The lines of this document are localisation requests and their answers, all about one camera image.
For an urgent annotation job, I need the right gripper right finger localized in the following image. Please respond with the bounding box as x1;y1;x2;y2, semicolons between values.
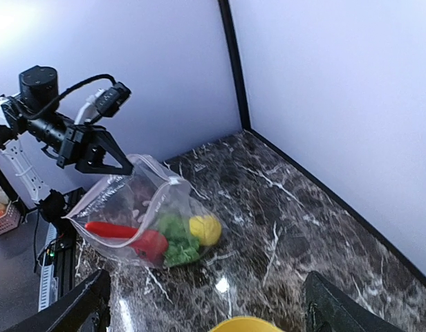
303;271;400;332

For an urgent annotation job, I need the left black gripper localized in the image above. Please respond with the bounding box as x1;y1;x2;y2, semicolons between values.
27;116;133;176

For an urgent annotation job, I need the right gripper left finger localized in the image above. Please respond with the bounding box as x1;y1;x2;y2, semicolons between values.
7;269;111;331

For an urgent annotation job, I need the yellow plastic basket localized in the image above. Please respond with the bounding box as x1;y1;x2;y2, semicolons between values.
211;317;282;332

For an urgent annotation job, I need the clear zip top bag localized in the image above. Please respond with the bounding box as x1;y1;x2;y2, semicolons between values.
66;154;225;268

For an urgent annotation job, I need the red tomato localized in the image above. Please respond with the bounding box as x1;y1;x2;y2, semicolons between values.
129;230;169;266

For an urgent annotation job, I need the green grape bunch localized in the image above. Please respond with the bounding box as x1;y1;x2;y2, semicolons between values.
158;214;200;268

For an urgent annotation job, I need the yellow bell pepper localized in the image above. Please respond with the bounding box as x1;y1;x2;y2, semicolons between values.
189;215;222;246

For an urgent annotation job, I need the red chili pepper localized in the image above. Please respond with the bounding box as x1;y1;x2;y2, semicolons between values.
85;221;138;239

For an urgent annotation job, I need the pink basket in background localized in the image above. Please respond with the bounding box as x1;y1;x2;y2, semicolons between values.
0;199;22;236

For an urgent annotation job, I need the grey slotted cable duct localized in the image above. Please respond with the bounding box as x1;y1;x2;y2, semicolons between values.
38;224;58;311

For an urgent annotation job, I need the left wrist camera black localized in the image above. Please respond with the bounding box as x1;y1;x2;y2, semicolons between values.
12;65;131;123

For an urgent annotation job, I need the left black frame post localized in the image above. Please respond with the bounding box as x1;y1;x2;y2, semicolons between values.
218;0;251;131

